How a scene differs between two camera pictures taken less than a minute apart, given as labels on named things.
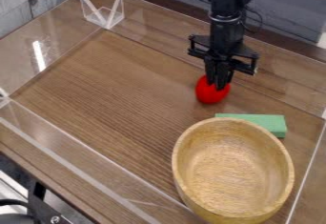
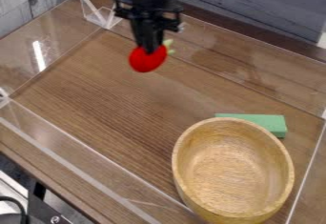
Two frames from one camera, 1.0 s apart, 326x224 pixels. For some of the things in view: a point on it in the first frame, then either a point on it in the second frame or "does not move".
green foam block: x=274 y=122 does not move
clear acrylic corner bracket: x=103 y=16 does not move
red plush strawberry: x=207 y=92 -> x=143 y=61
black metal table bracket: x=40 y=209 does not move
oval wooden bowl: x=233 y=172 does not move
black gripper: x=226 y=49 -> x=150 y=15
